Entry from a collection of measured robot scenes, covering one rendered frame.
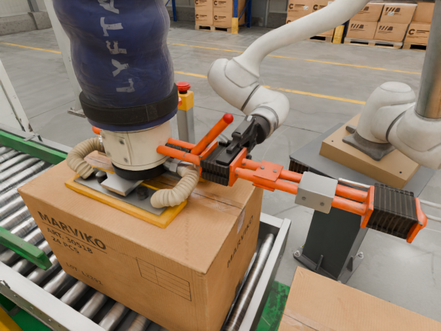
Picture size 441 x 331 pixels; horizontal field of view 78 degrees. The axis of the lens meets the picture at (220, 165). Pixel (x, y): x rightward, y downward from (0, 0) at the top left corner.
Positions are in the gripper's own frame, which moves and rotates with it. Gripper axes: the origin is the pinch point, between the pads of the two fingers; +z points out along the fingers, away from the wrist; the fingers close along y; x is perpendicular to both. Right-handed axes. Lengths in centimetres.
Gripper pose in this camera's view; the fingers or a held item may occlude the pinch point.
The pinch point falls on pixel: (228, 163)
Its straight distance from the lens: 63.3
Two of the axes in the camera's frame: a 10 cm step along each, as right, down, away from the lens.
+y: -0.1, 8.2, 5.8
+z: -4.4, 5.1, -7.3
